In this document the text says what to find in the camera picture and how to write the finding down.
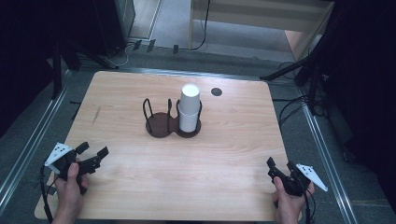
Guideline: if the black hanging cable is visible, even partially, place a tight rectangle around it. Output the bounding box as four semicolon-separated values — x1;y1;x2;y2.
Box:
178;0;212;52

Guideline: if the hand-held gripper black cable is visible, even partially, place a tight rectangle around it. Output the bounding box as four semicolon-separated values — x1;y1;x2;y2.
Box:
39;165;61;224
297;181;317;224

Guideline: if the left hand-held gripper black cable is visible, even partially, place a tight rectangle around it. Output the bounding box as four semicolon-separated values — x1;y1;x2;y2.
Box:
39;165;61;224

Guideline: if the black floor cables bundle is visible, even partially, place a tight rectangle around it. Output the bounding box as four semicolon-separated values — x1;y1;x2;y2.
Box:
272;94;314;128

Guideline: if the metal floor rail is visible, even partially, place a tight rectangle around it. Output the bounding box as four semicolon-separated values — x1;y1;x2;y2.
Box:
120;66;276;82
294;86;360;224
0;69;73;207

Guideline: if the right hand-held gripper black cable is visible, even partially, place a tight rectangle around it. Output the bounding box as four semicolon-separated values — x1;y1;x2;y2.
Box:
297;181;317;224

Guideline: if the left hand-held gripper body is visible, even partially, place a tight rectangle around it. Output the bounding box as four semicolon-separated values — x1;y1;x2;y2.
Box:
44;142;89;196

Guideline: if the black tripod stand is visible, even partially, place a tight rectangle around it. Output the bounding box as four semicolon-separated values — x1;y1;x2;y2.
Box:
46;36;120;101
260;46;332;117

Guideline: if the black curtain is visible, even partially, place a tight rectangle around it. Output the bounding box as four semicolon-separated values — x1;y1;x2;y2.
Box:
0;0;106;138
311;0;396;214

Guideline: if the person's left hand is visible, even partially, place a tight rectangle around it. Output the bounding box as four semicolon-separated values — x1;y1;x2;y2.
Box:
50;161;90;224

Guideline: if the black cabinet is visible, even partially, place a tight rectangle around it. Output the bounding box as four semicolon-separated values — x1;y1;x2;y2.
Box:
92;0;136;58

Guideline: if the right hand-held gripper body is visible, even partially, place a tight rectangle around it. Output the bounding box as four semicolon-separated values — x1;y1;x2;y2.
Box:
274;163;329;198

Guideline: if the thin white floor cable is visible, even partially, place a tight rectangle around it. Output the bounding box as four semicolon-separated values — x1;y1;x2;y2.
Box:
102;42;135;68

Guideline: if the person's right hand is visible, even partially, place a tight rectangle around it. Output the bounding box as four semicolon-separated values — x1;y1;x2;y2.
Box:
272;175;316;224

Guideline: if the light wooden shelf unit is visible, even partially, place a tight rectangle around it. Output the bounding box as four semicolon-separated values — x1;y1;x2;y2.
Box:
188;0;336;62

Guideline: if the dark brown double cup holder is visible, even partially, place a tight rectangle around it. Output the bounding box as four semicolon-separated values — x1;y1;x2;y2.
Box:
142;97;204;139

